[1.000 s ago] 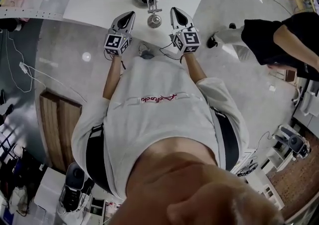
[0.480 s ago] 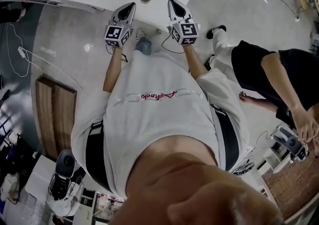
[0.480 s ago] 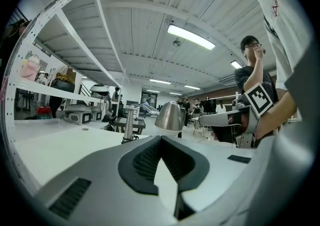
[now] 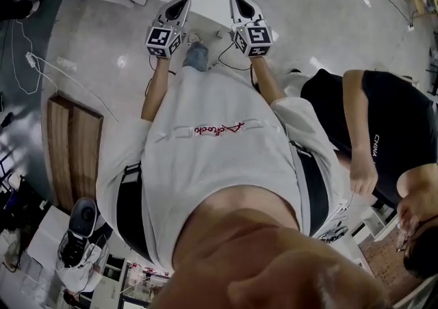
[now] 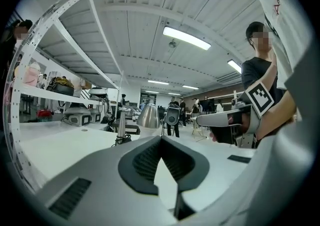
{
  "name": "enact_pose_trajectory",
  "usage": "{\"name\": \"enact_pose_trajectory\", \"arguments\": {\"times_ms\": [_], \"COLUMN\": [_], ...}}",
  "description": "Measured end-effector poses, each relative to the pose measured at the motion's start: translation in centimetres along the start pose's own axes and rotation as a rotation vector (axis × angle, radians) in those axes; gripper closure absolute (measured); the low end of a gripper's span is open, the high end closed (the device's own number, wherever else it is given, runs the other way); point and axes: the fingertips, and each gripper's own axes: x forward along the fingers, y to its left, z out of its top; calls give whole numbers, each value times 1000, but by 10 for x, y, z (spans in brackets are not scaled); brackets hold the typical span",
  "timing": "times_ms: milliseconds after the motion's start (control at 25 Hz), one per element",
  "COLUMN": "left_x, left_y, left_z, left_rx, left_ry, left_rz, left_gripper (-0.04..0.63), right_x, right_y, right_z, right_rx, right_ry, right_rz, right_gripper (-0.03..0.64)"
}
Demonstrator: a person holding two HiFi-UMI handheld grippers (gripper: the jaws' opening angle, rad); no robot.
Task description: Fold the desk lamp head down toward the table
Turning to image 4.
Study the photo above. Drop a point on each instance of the person's jeans leg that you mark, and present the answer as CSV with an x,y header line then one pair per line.
x,y
196,58

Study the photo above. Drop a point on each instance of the white square cabinet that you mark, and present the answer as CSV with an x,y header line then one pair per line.
x,y
44,232

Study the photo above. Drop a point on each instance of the person's face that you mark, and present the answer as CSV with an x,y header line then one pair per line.
x,y
260,266

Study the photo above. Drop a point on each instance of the brown patterned carpet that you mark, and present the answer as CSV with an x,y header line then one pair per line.
x,y
383,259

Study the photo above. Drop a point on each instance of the person's right forearm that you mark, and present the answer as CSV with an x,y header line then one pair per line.
x,y
267,82

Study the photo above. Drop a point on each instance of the person's white shoe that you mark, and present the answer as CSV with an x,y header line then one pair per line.
x,y
194,37

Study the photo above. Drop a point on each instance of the person's grey t-shirt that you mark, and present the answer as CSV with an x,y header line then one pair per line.
x,y
219,171

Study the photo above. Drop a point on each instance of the brown wooden panel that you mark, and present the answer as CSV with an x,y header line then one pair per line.
x,y
75,150

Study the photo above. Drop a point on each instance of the yellow wooden stool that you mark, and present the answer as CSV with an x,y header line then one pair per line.
x,y
422,1

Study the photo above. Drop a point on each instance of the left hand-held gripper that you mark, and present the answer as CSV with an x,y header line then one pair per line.
x,y
159,37

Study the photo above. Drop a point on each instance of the white floor socket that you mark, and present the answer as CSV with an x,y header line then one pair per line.
x,y
410,26

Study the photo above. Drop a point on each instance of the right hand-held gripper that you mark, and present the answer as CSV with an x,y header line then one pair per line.
x,y
256,36

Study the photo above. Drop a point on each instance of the white power adapter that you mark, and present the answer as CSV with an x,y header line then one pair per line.
x,y
33,60

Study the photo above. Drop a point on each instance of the white low cabinet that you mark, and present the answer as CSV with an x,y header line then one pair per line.
x,y
376,225

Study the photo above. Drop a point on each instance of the person's left forearm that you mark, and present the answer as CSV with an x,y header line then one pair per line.
x,y
155,92

